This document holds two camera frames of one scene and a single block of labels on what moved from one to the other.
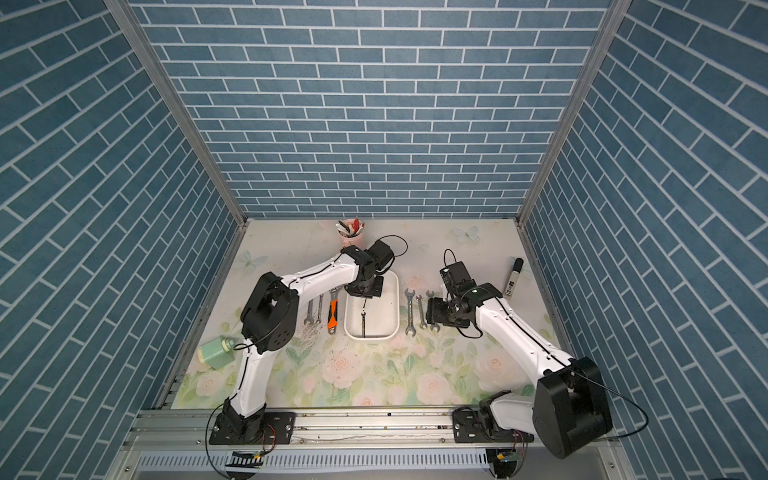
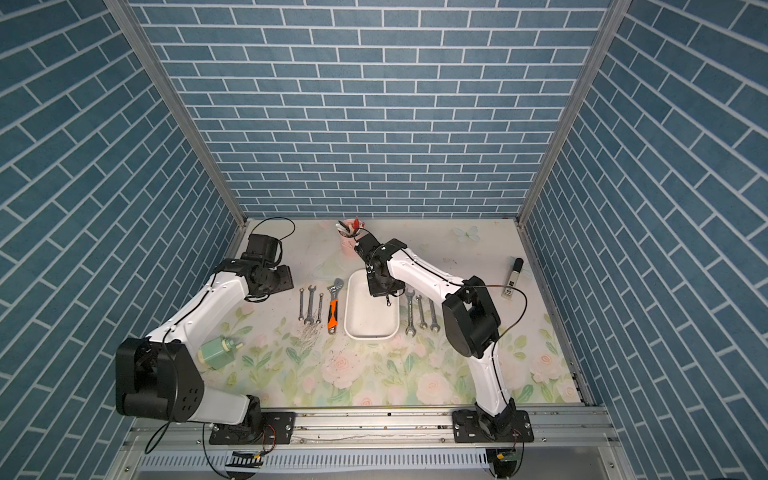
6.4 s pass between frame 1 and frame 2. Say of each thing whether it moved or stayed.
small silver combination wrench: stayed
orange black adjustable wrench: stayed
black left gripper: moved
